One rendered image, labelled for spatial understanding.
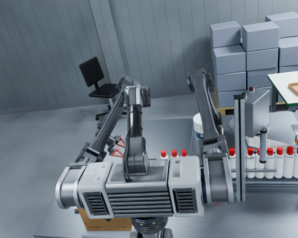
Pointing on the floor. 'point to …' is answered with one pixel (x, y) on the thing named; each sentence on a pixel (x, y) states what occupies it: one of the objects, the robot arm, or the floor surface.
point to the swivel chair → (102, 92)
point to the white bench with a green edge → (289, 76)
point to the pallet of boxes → (255, 55)
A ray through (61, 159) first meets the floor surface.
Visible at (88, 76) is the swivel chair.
